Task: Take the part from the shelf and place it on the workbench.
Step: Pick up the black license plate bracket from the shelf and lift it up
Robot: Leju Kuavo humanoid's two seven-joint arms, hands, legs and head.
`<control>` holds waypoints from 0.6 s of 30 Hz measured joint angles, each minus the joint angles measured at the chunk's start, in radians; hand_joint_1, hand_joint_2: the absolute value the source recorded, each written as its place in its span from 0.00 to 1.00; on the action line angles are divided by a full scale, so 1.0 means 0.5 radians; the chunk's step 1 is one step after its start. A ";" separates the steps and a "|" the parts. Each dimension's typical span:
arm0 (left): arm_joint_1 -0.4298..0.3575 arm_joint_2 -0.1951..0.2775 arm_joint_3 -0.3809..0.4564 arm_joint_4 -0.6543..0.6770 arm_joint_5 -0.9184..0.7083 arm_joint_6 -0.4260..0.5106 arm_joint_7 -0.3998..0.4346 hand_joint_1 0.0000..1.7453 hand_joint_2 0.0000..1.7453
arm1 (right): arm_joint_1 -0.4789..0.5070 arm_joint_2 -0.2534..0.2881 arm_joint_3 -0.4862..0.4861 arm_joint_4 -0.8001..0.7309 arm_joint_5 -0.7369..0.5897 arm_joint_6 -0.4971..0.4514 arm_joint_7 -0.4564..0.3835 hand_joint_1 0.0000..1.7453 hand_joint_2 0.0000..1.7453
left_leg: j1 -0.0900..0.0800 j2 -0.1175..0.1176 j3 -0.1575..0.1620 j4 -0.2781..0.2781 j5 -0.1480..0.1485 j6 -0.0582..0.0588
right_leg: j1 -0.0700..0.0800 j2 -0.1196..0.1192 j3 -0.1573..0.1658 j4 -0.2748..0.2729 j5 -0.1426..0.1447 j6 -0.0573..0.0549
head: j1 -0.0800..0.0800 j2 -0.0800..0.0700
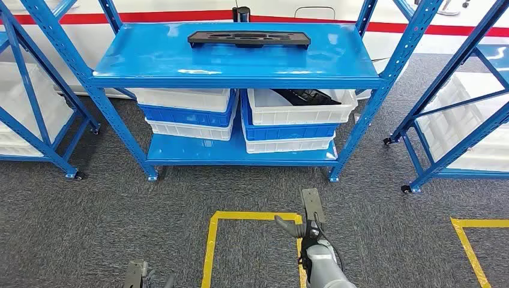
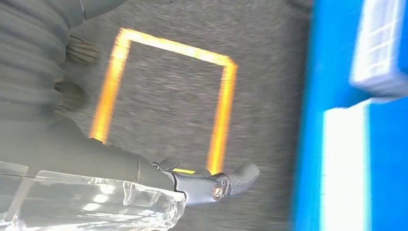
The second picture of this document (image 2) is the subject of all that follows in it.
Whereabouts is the white plastic bin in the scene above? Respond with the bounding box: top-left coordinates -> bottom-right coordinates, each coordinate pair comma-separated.
349,0 -> 408,98
320,100 -> 372,231

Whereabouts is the clear plastic film wrap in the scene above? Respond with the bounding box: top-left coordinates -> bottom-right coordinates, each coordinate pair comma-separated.
0,161 -> 187,231

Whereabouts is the blue metal shelf rack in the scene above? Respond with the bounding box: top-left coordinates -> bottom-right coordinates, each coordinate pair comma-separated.
292,0 -> 408,231

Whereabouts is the yellow floor tape square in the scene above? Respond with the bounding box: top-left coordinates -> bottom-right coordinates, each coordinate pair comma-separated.
89,28 -> 239,175

